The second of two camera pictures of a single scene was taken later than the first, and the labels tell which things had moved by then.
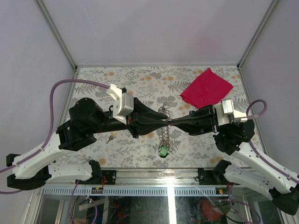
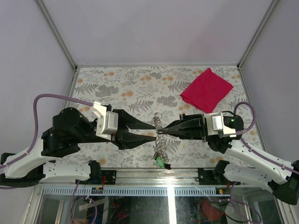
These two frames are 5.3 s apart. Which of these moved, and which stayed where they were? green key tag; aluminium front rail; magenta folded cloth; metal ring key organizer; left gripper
Moved: metal ring key organizer; green key tag; left gripper
Stayed: magenta folded cloth; aluminium front rail
